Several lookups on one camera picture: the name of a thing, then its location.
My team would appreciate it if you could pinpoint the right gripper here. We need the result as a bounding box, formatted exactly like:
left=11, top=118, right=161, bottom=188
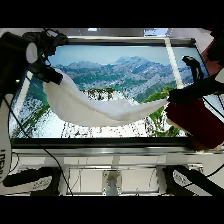
left=167, top=84, right=205, bottom=104

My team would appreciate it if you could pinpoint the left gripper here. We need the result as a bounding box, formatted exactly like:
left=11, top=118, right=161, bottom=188
left=32, top=64, right=64, bottom=85

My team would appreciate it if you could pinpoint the white garment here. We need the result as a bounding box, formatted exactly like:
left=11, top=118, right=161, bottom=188
left=43, top=68, right=170, bottom=128

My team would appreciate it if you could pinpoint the red garment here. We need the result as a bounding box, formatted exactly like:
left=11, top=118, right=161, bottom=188
left=165, top=99, right=224, bottom=150

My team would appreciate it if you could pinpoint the black cable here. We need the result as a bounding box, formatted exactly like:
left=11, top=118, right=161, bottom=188
left=2, top=95, right=74, bottom=197

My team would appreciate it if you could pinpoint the silver frame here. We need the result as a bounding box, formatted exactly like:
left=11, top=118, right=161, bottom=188
left=0, top=145, right=224, bottom=197

